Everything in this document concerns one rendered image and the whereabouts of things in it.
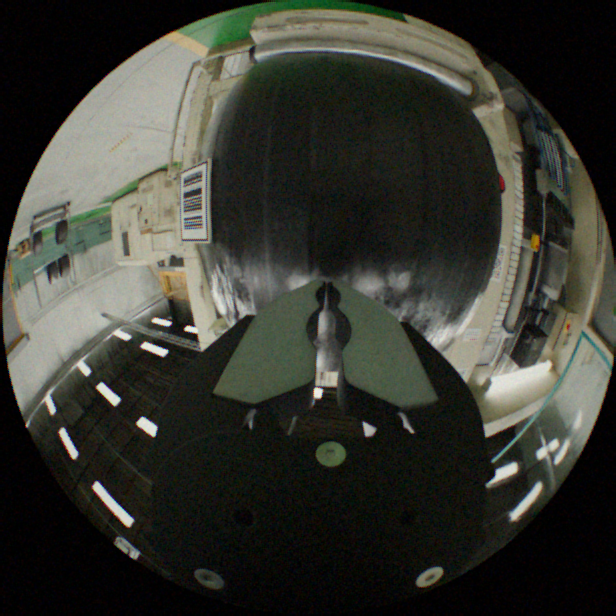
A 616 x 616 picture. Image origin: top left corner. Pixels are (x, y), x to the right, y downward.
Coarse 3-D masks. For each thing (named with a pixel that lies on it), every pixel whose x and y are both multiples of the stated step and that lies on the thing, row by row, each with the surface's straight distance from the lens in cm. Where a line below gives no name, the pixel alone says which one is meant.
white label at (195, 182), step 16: (208, 160) 16; (192, 176) 17; (208, 176) 16; (192, 192) 17; (208, 192) 15; (192, 208) 17; (208, 208) 15; (192, 224) 17; (208, 224) 15; (192, 240) 17; (208, 240) 15
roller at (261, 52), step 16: (256, 48) 38; (272, 48) 37; (288, 48) 37; (304, 48) 36; (320, 48) 36; (336, 48) 36; (352, 48) 37; (368, 48) 37; (384, 48) 38; (400, 64) 38; (416, 64) 38; (432, 64) 40; (448, 80) 41; (464, 80) 43
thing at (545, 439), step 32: (576, 352) 64; (576, 384) 65; (544, 416) 70; (576, 416) 66; (512, 448) 79; (544, 448) 72; (576, 448) 68; (512, 480) 81; (544, 480) 74; (512, 512) 85
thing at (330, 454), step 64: (192, 448) 5; (256, 448) 5; (320, 448) 5; (384, 448) 5; (448, 448) 6; (192, 512) 5; (256, 512) 4; (320, 512) 4; (384, 512) 5; (448, 512) 5; (192, 576) 5; (256, 576) 5; (320, 576) 5; (384, 576) 5; (448, 576) 6
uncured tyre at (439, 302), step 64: (256, 64) 27; (320, 64) 21; (384, 64) 25; (256, 128) 15; (320, 128) 14; (384, 128) 15; (448, 128) 18; (256, 192) 13; (320, 192) 13; (384, 192) 13; (448, 192) 15; (256, 256) 14; (320, 256) 13; (384, 256) 14; (448, 256) 15; (320, 320) 16; (448, 320) 19
